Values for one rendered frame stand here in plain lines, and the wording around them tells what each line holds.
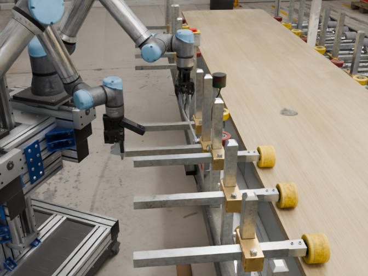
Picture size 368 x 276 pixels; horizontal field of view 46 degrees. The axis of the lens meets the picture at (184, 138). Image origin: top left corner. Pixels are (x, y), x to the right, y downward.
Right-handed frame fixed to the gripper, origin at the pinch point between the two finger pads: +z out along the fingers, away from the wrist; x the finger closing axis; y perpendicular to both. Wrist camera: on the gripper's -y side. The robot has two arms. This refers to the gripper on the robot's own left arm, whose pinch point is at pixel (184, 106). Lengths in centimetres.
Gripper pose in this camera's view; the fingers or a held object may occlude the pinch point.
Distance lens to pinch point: 198.6
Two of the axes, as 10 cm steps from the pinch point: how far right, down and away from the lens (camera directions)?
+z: 0.0, 8.9, 4.6
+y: 1.0, 4.6, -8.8
